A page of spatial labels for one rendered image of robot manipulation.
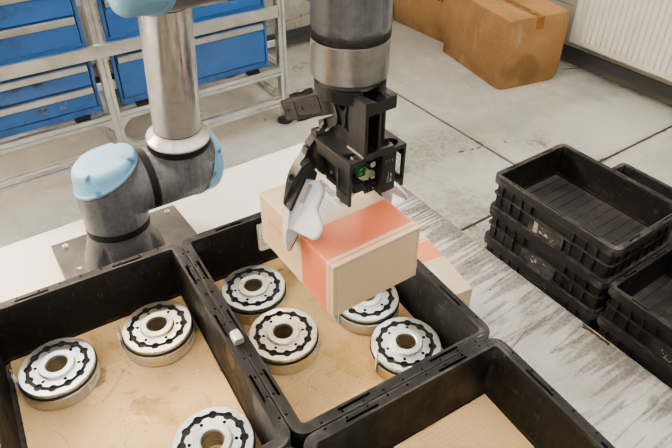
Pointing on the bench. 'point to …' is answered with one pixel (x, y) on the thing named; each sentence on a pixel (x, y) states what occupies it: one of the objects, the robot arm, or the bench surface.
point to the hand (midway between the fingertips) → (336, 223)
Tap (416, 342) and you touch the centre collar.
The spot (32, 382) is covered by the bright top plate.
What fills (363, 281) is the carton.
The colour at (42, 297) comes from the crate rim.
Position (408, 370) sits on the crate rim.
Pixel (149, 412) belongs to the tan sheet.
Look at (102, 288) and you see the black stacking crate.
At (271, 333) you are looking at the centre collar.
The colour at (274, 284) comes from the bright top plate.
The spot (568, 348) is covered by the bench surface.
